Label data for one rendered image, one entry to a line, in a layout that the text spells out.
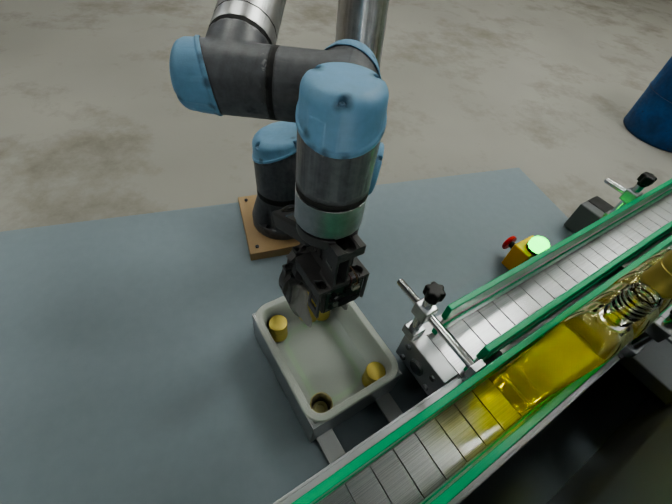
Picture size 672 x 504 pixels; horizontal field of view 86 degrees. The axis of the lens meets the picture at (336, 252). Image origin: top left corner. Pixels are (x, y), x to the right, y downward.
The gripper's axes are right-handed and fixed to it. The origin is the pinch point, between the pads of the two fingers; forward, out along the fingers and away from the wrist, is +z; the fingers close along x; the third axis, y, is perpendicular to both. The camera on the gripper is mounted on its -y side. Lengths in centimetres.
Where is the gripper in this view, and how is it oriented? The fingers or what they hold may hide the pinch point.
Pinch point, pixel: (309, 301)
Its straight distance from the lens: 57.2
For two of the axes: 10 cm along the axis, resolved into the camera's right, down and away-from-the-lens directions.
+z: -1.1, 6.5, 7.5
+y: 5.1, 6.8, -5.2
